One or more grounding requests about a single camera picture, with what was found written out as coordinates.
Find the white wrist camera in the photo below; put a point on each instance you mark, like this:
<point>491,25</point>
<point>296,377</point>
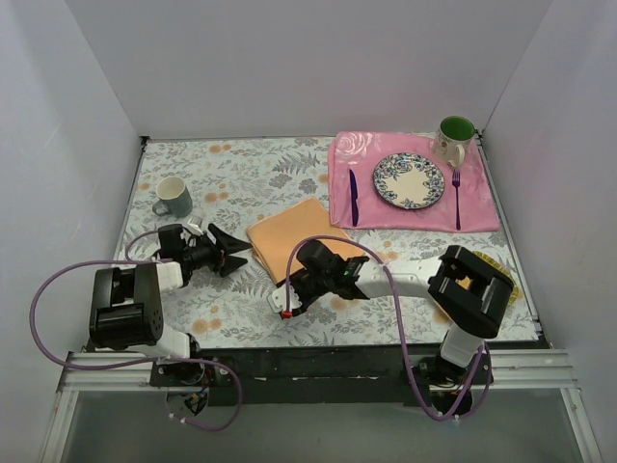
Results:
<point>285,302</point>
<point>194,226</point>

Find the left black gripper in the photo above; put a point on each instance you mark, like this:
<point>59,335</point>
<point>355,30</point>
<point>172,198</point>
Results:
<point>216,252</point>

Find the orange satin napkin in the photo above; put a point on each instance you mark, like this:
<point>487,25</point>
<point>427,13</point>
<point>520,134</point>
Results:
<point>274,237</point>

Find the grey mug white inside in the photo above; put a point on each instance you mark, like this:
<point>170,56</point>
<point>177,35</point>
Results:
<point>173,198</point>

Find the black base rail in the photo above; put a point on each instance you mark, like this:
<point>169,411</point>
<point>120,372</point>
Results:
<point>222,392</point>

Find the purple knife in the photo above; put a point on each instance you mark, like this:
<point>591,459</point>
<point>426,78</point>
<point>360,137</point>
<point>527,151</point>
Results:
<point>354,196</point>

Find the yellow bamboo mat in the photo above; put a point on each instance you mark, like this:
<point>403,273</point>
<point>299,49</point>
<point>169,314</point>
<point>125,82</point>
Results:
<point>441,317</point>

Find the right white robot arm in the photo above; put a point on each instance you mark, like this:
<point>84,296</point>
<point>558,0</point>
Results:
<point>472,293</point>

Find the aluminium frame rail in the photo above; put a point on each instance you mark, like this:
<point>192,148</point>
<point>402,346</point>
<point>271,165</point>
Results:
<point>509,369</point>

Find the purple fork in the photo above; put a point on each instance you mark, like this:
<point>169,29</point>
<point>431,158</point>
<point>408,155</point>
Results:
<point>456,182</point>

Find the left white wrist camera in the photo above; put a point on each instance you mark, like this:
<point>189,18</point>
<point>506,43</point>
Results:
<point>194,226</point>

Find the floral mug green inside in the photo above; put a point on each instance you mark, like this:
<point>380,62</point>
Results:
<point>452,140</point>

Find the blue floral plate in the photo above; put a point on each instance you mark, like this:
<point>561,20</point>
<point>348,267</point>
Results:
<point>408,180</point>

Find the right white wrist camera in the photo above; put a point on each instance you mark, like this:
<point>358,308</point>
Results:
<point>285,302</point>

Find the pink floral placemat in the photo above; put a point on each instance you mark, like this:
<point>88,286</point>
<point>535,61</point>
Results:
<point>362,151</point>

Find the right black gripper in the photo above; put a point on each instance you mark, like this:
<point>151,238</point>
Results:
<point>303,287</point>

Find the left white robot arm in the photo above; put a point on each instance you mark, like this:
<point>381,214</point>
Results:
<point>127,307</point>

